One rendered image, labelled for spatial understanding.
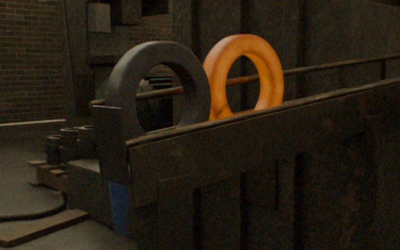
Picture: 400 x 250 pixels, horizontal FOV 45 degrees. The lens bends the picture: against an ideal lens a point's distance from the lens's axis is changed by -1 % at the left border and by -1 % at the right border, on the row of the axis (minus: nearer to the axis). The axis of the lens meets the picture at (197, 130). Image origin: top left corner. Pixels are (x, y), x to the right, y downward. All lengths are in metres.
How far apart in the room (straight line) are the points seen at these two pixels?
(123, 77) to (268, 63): 0.31
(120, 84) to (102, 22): 4.65
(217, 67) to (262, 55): 0.11
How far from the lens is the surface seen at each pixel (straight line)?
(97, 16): 5.27
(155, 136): 0.68
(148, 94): 0.77
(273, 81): 0.89
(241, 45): 0.83
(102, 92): 2.27
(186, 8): 1.60
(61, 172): 2.83
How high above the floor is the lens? 0.70
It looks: 7 degrees down
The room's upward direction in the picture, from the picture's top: straight up
